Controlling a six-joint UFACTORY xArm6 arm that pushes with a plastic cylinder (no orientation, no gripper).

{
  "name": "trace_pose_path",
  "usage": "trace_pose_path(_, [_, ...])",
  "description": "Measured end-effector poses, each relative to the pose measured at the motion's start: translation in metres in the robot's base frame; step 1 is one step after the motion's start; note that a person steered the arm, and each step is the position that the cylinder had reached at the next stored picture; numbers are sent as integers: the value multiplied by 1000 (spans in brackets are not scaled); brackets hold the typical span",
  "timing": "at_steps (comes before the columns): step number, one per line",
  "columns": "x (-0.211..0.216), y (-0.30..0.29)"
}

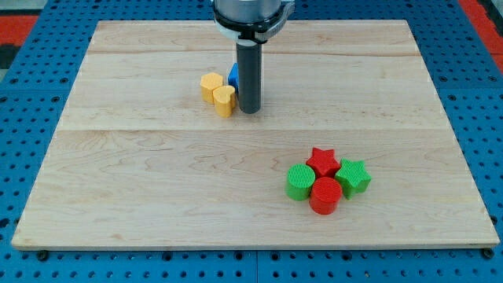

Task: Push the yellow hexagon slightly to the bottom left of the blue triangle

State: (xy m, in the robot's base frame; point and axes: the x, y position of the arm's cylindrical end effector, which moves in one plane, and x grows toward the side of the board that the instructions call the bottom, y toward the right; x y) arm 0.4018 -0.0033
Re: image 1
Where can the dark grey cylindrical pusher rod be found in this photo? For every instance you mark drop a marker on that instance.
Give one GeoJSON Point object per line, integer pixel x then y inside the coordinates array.
{"type": "Point", "coordinates": [249, 64]}

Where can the yellow hexagon block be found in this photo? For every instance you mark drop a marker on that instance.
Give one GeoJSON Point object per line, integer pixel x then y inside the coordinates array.
{"type": "Point", "coordinates": [208, 83]}

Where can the blue triangle block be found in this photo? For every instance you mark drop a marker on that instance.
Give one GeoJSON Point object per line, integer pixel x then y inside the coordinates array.
{"type": "Point", "coordinates": [233, 77]}

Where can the yellow heart block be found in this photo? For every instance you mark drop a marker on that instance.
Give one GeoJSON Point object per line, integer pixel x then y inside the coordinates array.
{"type": "Point", "coordinates": [224, 100]}

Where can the red star block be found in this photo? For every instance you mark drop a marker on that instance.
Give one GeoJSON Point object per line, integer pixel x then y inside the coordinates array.
{"type": "Point", "coordinates": [323, 162]}

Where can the green cylinder block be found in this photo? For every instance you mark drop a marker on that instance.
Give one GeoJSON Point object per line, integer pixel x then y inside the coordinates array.
{"type": "Point", "coordinates": [300, 178]}

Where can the wooden board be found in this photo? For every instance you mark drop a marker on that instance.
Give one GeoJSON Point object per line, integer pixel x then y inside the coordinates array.
{"type": "Point", "coordinates": [140, 162]}

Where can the red cylinder block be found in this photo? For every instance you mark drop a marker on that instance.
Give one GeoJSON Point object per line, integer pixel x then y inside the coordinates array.
{"type": "Point", "coordinates": [325, 195]}

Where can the green star block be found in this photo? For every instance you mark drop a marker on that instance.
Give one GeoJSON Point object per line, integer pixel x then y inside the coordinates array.
{"type": "Point", "coordinates": [353, 177]}

